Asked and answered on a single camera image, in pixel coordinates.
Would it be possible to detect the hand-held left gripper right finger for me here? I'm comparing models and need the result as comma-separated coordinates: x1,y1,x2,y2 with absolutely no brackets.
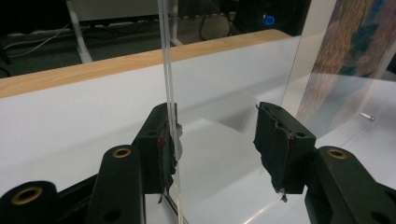
253,101,318,203

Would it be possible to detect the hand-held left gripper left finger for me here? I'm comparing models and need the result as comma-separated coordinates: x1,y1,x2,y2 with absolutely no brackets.
132,102,185,203

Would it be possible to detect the black device with blue light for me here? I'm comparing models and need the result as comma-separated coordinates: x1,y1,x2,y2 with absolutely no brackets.
228,0,313,37

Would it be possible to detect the white metal desk frame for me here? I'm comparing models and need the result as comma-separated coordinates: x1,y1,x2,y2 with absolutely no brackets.
64,0,185,64

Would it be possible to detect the white floor cable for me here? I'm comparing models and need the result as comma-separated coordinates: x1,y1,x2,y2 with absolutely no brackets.
2,21,82,52

